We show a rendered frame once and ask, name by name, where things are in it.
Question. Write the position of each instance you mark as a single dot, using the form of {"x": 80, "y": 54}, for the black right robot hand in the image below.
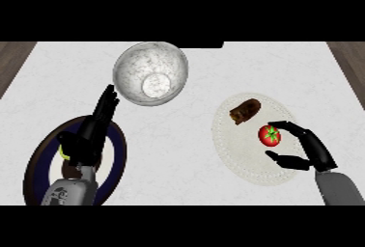
{"x": 315, "y": 148}

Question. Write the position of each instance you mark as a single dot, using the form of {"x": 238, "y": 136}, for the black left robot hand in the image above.
{"x": 93, "y": 128}

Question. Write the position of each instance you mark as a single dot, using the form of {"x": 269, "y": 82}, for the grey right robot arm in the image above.
{"x": 340, "y": 189}

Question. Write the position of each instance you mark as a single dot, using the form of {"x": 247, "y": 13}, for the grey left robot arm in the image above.
{"x": 72, "y": 187}

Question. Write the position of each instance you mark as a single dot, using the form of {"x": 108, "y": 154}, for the red tomato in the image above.
{"x": 269, "y": 136}

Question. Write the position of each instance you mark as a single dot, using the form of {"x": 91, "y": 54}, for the round cream placemat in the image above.
{"x": 242, "y": 151}

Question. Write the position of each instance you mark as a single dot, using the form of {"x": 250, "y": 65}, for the white marble bowl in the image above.
{"x": 151, "y": 73}

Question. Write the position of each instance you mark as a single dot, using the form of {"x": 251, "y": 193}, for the dark blue rimmed plate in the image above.
{"x": 114, "y": 151}

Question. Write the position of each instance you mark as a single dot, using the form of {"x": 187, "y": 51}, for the brown cupcake with green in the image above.
{"x": 69, "y": 170}

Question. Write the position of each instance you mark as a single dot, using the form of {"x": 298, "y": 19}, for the brown bread piece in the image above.
{"x": 244, "y": 111}

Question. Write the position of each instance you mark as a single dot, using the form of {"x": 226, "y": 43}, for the black appliance edge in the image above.
{"x": 201, "y": 44}

